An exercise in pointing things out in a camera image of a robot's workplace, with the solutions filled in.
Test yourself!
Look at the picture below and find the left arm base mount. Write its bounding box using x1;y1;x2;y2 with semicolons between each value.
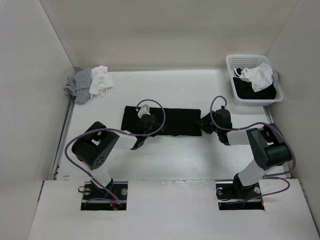
77;181;129;211

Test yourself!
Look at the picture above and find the white tank top on table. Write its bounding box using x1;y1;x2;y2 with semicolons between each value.
89;65;114;99

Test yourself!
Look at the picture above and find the black tank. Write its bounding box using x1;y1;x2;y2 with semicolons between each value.
121;106;202;137
233;75;277;100

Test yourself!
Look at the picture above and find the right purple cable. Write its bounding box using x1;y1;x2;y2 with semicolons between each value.
209;95;297;201

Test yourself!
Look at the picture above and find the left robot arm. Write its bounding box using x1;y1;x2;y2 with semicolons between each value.
71;114;164;200

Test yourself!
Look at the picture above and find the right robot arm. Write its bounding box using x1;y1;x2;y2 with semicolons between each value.
196;106;294;200

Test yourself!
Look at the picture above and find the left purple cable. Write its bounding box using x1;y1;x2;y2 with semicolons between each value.
64;99;167;207

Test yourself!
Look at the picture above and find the white tank top in basket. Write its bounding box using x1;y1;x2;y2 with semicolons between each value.
233;63;274;93

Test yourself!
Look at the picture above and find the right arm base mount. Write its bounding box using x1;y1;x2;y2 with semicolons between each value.
216;182;265;211

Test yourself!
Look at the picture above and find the grey tank top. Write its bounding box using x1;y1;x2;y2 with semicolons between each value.
63;68;92;105

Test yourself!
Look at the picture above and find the purple cable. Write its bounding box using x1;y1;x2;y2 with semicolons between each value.
209;95;297;201
64;99;167;207

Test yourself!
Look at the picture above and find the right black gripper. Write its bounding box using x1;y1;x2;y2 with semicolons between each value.
194;111;221;135

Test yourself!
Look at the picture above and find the black tank top in basket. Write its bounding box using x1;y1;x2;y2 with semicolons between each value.
233;75;277;100

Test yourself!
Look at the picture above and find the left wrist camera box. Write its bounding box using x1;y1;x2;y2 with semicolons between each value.
135;104;151;119

